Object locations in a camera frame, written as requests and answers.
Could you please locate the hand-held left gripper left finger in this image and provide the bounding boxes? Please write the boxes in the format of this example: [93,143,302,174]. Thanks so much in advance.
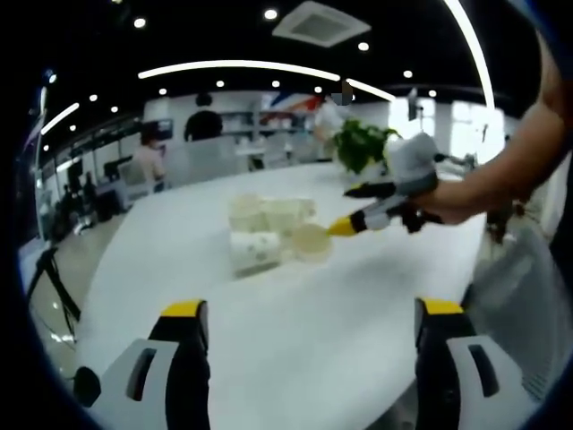
[89,298,211,430]

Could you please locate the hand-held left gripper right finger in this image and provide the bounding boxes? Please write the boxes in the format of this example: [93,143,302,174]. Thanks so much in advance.
[414,296,538,430]

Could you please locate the plain white paper cup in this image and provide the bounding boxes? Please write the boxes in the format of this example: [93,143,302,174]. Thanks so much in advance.
[264,198,320,235]
[227,193,269,233]
[289,223,335,266]

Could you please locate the printed white paper cup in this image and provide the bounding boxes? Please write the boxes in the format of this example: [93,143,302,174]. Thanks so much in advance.
[229,231,283,276]

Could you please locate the black round knob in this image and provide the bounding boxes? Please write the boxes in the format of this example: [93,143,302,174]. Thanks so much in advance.
[73,365,102,408]

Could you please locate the green potted plant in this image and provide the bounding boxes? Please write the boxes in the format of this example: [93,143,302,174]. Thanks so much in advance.
[332,117,400,176]

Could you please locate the grey mesh office chair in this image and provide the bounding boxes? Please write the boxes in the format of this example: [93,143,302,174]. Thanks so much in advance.
[463,221,559,404]

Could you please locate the long ceiling light strip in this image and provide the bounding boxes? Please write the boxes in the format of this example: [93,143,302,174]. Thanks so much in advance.
[442,0,496,111]

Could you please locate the black tripod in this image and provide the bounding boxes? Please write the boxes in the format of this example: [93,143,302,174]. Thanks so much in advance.
[25,245,82,344]

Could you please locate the white table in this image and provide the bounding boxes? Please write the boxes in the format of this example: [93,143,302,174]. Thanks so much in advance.
[74,159,490,430]

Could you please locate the ceiling air vent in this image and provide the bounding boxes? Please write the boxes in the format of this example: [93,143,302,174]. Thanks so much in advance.
[271,1,372,49]

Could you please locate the grey office partition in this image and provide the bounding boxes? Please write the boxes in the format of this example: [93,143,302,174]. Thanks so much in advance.
[164,135,239,188]

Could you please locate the curved ceiling light strip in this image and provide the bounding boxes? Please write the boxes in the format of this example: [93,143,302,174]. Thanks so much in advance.
[137,59,398,103]

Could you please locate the computer monitor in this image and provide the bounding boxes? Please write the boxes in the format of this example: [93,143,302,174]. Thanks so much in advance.
[103,155,135,181]

